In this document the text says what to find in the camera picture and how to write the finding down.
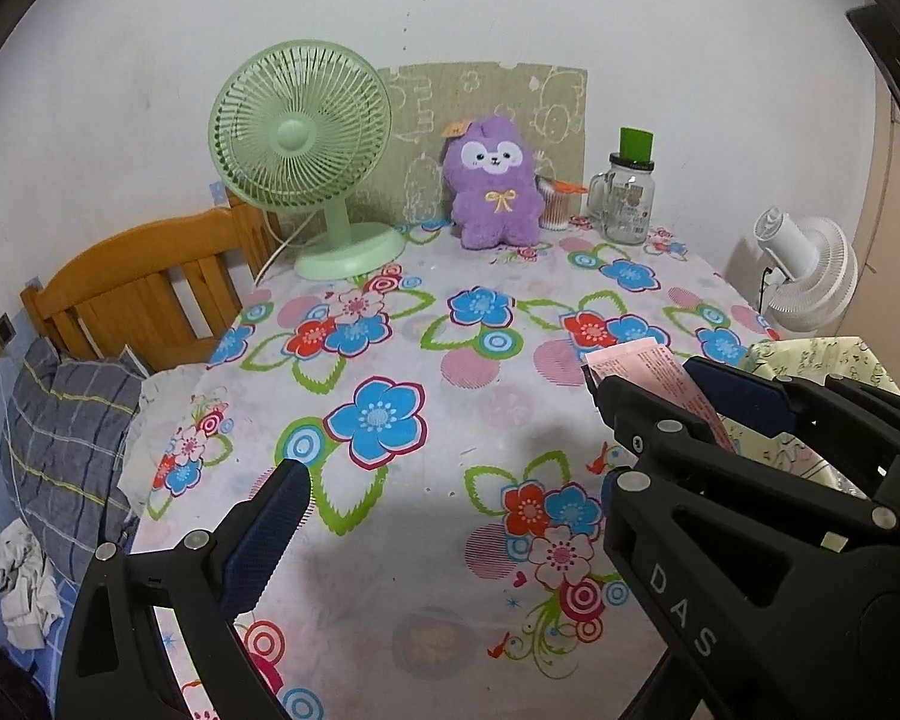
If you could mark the white standing fan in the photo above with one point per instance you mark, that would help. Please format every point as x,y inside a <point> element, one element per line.
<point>800,273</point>

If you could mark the green patterned board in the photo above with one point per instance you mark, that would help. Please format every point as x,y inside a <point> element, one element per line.
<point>435,105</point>

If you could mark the purple plush toy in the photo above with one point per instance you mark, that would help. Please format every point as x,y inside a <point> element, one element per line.
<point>492,176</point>

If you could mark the white crumpled cloth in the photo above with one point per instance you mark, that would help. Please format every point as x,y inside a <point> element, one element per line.
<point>29,600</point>

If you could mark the beige door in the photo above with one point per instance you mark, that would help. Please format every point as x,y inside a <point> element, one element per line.
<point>874,313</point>

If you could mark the green desk fan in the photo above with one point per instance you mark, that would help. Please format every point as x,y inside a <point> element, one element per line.
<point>298,127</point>

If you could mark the wall socket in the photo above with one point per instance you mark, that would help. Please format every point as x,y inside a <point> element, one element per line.
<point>7,330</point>

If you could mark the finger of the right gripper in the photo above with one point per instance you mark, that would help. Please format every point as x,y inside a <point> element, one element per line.
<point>855,427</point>
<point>680,448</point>

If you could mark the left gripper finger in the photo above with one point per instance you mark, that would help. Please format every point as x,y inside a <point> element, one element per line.
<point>114,663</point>

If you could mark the small jar orange lid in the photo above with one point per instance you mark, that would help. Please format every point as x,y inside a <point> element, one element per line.
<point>560,200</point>

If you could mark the yellow cartoon storage box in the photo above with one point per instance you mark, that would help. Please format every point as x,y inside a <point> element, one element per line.
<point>813,359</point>

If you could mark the pink paper packet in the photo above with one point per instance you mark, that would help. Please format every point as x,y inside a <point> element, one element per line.
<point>652,366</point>

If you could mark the wooden bed headboard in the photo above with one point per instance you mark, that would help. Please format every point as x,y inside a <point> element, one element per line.
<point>161,289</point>

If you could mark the glass jar green lid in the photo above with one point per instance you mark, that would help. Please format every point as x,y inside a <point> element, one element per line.
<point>620,199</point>

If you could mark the grey plaid pillow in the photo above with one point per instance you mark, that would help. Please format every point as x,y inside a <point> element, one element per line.
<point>62,452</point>

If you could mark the floral tablecloth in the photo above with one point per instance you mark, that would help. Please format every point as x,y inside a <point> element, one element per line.
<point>450,563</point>

